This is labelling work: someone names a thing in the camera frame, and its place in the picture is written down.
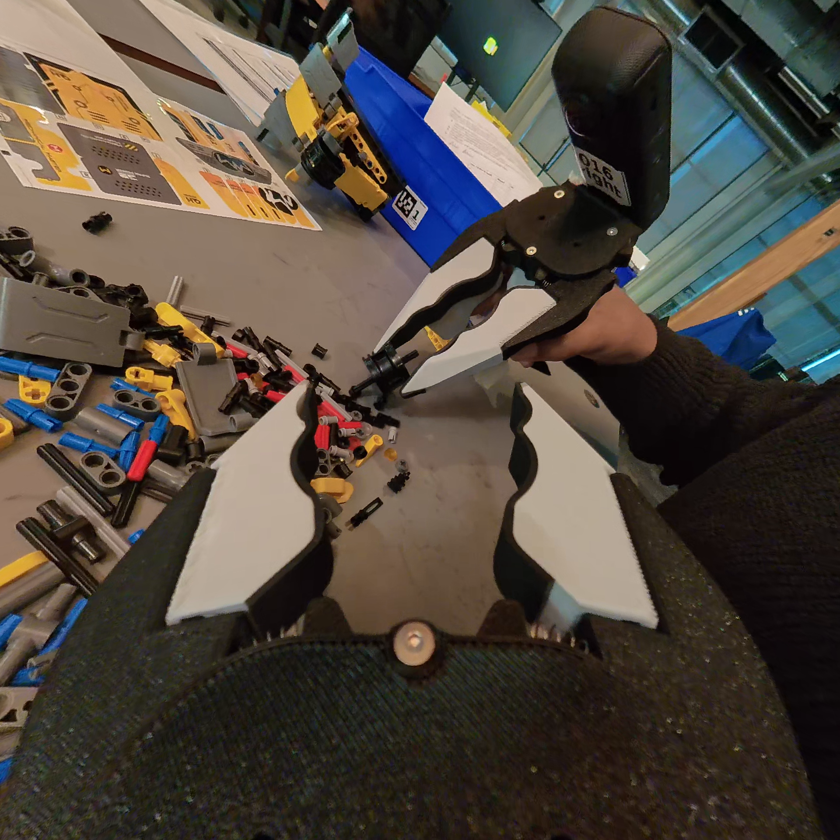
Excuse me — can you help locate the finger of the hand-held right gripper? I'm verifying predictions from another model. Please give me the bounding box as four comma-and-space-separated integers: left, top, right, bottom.
371, 236, 509, 362
399, 285, 559, 398

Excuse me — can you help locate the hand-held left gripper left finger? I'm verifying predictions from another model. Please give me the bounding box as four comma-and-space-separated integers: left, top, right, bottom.
164, 379, 336, 632

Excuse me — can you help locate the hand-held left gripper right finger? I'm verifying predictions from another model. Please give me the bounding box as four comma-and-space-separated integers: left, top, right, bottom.
493, 382, 659, 632

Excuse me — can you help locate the black toy wheel rim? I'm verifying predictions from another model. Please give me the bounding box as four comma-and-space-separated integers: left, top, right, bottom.
348, 348, 421, 411

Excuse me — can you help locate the pile of toy building parts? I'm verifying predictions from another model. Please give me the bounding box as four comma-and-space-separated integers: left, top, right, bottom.
0, 226, 421, 782

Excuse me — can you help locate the person's right forearm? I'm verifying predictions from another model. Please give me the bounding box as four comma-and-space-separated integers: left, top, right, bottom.
567, 318, 840, 490

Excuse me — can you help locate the person's right hand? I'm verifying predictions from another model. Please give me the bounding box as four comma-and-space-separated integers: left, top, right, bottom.
512, 285, 659, 368

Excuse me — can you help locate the printed paper form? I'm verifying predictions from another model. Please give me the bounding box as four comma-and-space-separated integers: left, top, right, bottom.
423, 82, 546, 207

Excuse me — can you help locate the yellow box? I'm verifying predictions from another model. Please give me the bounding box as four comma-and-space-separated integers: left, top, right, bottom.
471, 98, 513, 139

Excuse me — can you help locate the yellow toy vehicle assembly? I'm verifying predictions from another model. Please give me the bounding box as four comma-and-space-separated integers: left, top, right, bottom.
255, 13, 408, 221

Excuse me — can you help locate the blue plastic bin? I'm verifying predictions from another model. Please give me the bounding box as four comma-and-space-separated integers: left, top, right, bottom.
344, 46, 546, 266

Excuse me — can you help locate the black monitor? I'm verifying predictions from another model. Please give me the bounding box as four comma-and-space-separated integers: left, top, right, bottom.
315, 0, 454, 76
436, 0, 564, 112

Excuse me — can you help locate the blue cloth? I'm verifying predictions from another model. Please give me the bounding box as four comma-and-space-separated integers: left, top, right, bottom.
676, 308, 778, 371

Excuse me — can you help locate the wooden railing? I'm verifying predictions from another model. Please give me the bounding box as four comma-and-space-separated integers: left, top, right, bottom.
666, 200, 840, 332

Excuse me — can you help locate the person's black sweater torso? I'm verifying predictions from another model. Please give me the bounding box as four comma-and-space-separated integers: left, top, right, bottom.
656, 367, 840, 840

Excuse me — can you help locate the white printed paper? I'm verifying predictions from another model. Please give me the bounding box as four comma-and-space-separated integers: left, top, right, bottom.
141, 0, 303, 126

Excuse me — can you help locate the yellow grey sticker sheet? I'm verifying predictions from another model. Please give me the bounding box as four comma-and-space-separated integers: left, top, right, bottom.
0, 42, 322, 232

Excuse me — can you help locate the metal ventilation duct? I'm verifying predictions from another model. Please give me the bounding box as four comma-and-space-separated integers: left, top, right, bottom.
712, 62, 840, 172

